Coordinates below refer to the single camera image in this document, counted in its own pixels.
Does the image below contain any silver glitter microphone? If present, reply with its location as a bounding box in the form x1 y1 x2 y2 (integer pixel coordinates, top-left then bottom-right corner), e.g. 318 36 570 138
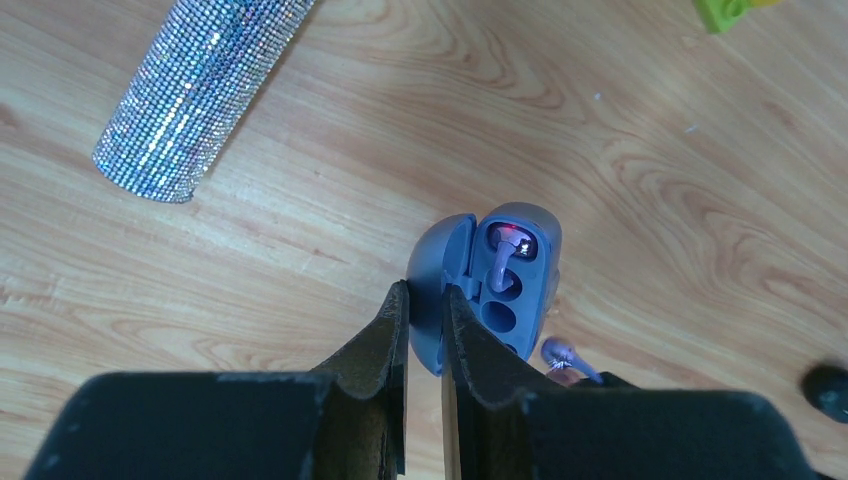
92 0 314 203

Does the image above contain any purple clip earbud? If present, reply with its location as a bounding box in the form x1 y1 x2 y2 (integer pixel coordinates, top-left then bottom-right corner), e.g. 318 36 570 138
540 336 604 386
488 223 538 293

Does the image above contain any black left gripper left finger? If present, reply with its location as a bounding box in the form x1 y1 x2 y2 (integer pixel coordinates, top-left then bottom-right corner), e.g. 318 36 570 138
26 281 410 479

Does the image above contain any yellow toy block tower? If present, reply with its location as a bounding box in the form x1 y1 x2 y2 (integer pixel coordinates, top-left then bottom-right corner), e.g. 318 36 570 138
692 0 782 34

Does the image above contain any black earbud charging case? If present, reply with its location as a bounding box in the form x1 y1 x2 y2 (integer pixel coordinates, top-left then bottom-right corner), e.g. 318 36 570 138
801 364 847 424

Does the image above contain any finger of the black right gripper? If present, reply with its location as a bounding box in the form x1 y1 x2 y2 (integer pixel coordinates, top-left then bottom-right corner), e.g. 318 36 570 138
572 372 637 389

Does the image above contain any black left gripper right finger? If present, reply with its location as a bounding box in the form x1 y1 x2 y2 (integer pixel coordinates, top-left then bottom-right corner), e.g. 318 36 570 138
442 287 816 479

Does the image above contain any purple-grey earbud charging case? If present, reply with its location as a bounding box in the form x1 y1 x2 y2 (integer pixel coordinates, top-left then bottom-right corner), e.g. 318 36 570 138
406 202 563 376

